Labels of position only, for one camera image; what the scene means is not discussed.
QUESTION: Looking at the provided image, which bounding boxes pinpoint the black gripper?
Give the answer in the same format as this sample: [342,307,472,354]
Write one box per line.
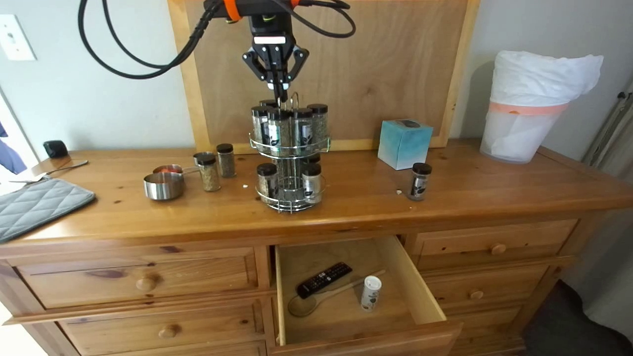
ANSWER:
[241,14,308,101]

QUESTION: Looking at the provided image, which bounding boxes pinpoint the silver spice rack stand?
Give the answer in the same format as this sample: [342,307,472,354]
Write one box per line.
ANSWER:
[249,101,330,214]

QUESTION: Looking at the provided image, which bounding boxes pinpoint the large plywood board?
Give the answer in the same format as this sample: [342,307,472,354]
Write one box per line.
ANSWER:
[179,0,478,152]

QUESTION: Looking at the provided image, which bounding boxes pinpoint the black remote control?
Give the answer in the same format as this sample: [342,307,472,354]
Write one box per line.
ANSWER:
[294,263,352,299]

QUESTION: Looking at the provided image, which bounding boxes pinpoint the grey quilted pot holder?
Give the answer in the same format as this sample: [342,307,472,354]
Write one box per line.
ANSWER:
[0,178,94,243]

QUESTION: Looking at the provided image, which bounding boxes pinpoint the wooden dresser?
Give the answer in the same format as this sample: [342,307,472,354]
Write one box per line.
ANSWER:
[0,143,633,356]

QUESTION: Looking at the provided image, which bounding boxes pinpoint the silver metal measuring cup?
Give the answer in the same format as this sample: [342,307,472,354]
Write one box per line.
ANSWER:
[142,172,183,202]

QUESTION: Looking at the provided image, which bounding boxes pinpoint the open wooden drawer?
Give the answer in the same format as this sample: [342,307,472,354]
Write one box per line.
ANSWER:
[270,238,460,356]

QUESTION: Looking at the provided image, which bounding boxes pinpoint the spice jar behind left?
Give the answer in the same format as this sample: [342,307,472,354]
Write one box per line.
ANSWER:
[215,143,235,178]

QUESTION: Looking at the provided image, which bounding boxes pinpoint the white lined trash bin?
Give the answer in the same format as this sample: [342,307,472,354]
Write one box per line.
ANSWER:
[480,50,603,164]

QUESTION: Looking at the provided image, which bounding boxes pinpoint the blue tissue box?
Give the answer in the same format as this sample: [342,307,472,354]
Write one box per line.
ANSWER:
[377,121,433,170]

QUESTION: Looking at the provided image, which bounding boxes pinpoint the robot arm with orange ring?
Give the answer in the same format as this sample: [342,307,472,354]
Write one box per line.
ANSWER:
[203,0,300,22]

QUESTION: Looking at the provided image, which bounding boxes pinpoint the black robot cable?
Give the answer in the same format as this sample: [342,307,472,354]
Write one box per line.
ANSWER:
[77,0,357,81]

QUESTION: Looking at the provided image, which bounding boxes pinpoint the copper measuring cup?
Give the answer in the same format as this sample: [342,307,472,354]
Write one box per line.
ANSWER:
[152,164,183,176]

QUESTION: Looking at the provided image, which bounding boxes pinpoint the black lid spice jar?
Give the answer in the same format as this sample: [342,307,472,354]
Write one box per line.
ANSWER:
[409,162,431,200]

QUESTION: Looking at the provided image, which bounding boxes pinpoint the small black box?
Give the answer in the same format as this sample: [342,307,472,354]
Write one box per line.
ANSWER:
[43,141,69,158]

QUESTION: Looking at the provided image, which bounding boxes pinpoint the spice jar with green herbs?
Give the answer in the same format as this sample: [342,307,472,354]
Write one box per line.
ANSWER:
[195,154,219,192]

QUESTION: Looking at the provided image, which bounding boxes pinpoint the white pill bottle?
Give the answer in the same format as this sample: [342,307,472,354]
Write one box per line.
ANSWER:
[359,275,381,311]

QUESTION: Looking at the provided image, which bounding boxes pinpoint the white light switch plate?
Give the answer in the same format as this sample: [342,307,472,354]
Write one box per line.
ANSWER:
[0,14,35,62]

